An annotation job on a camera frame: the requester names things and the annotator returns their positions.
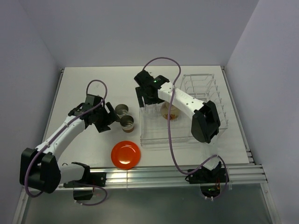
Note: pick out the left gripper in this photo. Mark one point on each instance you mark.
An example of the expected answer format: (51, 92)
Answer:
(110, 117)

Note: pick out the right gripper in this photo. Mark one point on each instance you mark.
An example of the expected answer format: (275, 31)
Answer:
(140, 92)

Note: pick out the clear faceted glass tumbler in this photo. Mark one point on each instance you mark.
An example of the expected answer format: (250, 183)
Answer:
(152, 111)

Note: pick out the steel cup brown base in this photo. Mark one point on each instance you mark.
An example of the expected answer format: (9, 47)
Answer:
(127, 123)

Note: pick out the white ceramic bowl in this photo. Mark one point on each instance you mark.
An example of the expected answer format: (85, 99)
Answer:
(171, 111)

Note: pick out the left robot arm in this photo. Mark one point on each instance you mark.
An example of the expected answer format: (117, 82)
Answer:
(39, 167)

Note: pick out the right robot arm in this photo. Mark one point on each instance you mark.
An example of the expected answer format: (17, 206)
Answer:
(203, 115)

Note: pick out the clear acrylic dish rack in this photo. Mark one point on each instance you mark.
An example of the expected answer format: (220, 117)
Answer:
(200, 86)

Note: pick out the orange plate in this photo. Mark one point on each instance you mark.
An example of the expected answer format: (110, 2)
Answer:
(125, 155)

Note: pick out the aluminium front rail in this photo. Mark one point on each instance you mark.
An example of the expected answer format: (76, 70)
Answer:
(158, 177)

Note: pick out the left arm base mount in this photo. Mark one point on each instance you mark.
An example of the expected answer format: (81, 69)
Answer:
(83, 190)

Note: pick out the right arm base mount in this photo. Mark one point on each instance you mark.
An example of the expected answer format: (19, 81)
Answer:
(211, 182)

